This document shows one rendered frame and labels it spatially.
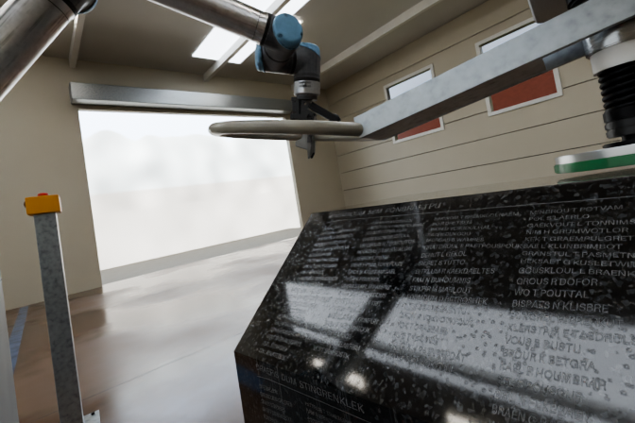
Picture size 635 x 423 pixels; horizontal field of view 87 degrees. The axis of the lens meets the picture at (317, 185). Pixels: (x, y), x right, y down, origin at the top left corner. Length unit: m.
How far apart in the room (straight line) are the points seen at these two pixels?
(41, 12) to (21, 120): 6.05
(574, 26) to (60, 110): 7.06
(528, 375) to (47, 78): 7.35
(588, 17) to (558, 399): 0.52
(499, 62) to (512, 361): 0.47
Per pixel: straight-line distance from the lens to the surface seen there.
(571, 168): 0.64
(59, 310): 1.99
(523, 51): 0.68
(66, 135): 7.12
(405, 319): 0.49
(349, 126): 0.73
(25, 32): 1.14
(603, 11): 0.68
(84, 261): 6.91
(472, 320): 0.44
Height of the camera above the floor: 0.86
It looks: 2 degrees up
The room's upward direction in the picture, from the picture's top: 9 degrees counter-clockwise
